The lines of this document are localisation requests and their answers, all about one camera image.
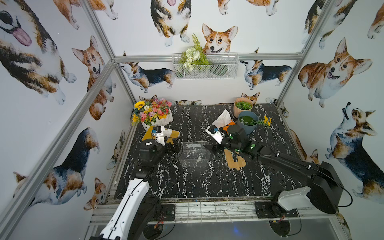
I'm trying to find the peach succulent pot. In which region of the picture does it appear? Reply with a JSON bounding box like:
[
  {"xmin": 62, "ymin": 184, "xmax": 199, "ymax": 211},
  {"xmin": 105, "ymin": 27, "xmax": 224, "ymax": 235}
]
[{"xmin": 234, "ymin": 98, "xmax": 254, "ymax": 118}]

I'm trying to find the light wooden lid board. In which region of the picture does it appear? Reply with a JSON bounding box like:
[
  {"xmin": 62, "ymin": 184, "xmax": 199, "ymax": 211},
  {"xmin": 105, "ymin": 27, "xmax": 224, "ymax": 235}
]
[{"xmin": 224, "ymin": 149, "xmax": 246, "ymax": 171}]

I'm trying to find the yellow artificial flower sprig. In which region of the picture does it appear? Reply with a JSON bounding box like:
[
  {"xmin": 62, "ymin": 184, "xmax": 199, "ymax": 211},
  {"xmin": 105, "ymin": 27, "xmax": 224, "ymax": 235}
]
[{"xmin": 251, "ymin": 116, "xmax": 272, "ymax": 127}]

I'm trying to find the colourful flowers white fence planter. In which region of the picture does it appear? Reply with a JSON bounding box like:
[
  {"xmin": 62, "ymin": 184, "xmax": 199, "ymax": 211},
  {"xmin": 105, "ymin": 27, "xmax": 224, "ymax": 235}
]
[{"xmin": 131, "ymin": 99, "xmax": 174, "ymax": 130}]

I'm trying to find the white green artificial bouquet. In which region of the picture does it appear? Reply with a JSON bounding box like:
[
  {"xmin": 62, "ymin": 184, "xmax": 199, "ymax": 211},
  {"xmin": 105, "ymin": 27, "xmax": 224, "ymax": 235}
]
[{"xmin": 178, "ymin": 33, "xmax": 211, "ymax": 72}]

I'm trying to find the aluminium frame post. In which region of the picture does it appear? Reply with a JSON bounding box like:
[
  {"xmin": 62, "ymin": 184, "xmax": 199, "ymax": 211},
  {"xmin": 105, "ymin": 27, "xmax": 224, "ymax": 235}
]
[{"xmin": 275, "ymin": 0, "xmax": 335, "ymax": 106}]

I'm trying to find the yellow bamboo box lid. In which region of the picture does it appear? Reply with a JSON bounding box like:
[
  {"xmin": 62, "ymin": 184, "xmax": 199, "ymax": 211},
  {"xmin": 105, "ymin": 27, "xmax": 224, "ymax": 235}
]
[{"xmin": 142, "ymin": 126, "xmax": 180, "ymax": 144}]

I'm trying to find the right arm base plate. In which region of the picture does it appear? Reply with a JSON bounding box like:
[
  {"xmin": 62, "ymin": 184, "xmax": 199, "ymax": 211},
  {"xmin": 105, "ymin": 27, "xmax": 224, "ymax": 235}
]
[{"xmin": 255, "ymin": 202, "xmax": 298, "ymax": 219}]

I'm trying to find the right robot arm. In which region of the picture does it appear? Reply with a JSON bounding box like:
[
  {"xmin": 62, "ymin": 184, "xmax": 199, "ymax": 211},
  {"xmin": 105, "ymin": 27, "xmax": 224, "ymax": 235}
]
[{"xmin": 205, "ymin": 125, "xmax": 344, "ymax": 219}]

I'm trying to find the blue-grey flower pot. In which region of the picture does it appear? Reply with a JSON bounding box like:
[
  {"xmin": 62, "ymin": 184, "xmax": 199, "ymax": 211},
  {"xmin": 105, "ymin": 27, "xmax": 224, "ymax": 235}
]
[{"xmin": 237, "ymin": 111, "xmax": 259, "ymax": 135}]

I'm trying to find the white wire wall basket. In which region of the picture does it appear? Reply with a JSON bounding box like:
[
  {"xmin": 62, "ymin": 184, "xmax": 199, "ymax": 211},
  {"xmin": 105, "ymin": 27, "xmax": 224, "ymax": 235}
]
[{"xmin": 172, "ymin": 53, "xmax": 240, "ymax": 80}]

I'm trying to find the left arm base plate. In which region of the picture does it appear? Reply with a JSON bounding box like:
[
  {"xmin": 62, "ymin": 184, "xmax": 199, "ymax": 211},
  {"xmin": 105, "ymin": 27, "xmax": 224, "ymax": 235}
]
[{"xmin": 156, "ymin": 204, "xmax": 176, "ymax": 223}]

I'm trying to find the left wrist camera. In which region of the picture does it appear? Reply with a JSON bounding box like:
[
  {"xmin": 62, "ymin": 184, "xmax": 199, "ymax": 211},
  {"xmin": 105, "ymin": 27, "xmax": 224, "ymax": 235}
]
[{"xmin": 152, "ymin": 126, "xmax": 168, "ymax": 146}]

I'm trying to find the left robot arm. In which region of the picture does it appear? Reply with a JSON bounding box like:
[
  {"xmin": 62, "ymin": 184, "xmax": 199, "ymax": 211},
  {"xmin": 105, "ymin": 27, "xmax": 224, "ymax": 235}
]
[{"xmin": 90, "ymin": 137, "xmax": 182, "ymax": 240}]

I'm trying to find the clear plastic box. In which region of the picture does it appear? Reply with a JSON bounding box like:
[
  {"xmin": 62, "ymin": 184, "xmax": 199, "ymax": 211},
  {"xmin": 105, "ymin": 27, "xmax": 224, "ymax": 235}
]
[{"xmin": 180, "ymin": 141, "xmax": 211, "ymax": 168}]

